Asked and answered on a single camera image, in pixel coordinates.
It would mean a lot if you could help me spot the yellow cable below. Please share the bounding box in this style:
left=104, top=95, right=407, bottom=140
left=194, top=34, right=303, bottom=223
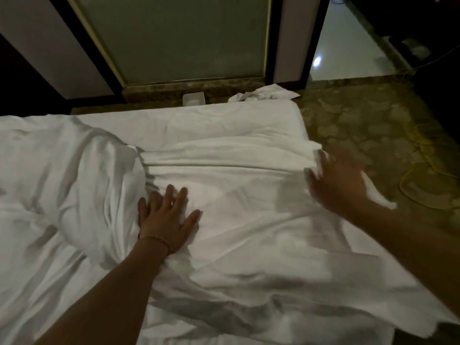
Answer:
left=398, top=43, right=460, bottom=211

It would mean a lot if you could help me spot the small white plastic bin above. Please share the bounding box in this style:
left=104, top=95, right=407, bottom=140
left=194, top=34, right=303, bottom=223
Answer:
left=183, top=92, right=206, bottom=107

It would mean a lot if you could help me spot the person's left hand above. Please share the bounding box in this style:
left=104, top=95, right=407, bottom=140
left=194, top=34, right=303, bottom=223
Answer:
left=138, top=184, right=202, bottom=255

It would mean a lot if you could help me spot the frosted glass door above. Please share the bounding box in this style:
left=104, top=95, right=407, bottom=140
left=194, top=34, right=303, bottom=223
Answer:
left=65, top=0, right=284, bottom=87

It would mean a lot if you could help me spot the white duvet cover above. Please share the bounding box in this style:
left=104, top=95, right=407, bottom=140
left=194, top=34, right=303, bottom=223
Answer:
left=0, top=115, right=460, bottom=345

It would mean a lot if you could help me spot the person's left forearm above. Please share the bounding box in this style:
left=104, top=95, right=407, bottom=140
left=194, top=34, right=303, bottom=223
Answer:
left=34, top=236, right=170, bottom=345

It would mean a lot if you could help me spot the person's right forearm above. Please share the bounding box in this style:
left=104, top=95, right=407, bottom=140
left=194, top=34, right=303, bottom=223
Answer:
left=343, top=195, right=460, bottom=318

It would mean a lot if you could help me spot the thin beaded wrist bracelet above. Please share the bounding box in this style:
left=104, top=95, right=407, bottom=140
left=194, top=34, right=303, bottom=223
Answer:
left=139, top=234, right=171, bottom=255

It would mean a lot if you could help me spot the white crumpled cloth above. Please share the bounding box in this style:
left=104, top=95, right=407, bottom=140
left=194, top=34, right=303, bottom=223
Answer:
left=228, top=83, right=300, bottom=103

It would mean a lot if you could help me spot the white bed mattress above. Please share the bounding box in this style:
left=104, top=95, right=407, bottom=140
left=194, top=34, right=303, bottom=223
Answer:
left=77, top=98, right=310, bottom=149

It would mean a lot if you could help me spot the person's right hand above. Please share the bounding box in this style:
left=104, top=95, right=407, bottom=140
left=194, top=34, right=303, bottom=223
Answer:
left=305, top=149, right=370, bottom=217

